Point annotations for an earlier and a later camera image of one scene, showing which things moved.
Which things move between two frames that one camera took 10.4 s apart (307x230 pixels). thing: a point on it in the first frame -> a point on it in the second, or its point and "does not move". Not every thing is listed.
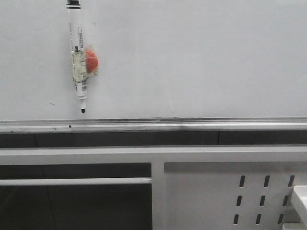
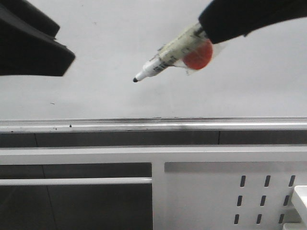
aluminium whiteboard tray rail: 154,125 does not move
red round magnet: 91,61 -> 199,57
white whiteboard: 157,59 does not move
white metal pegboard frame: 193,187 does not move
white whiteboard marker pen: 80,77 -> 191,50
